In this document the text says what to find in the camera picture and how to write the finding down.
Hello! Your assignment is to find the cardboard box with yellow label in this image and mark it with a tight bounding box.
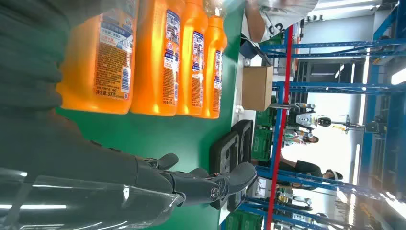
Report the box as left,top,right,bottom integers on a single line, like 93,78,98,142
241,66,274,112

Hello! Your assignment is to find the dark tablet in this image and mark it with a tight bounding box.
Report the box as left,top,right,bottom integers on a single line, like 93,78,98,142
239,34,273,67

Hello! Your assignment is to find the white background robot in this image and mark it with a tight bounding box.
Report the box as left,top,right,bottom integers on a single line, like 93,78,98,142
279,102,332,131

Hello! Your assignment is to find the blue metal rack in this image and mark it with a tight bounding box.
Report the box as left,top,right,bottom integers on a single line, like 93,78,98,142
237,0,406,230

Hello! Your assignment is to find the person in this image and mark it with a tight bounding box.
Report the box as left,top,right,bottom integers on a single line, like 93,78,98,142
283,130,320,146
252,159,344,191
244,0,319,44

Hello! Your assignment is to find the clear plastic cover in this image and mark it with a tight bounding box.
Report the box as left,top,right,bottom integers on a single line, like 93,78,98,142
0,167,185,230

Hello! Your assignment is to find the black foam-lined case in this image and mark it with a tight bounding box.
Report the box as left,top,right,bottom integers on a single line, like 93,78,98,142
208,119,254,213

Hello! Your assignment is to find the green plastic crate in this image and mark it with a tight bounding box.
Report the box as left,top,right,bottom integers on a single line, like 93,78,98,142
254,106,277,128
251,128,274,162
224,210,264,230

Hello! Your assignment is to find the ceiling light strip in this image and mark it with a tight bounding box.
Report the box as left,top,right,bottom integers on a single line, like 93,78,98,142
391,67,406,86
312,0,381,11

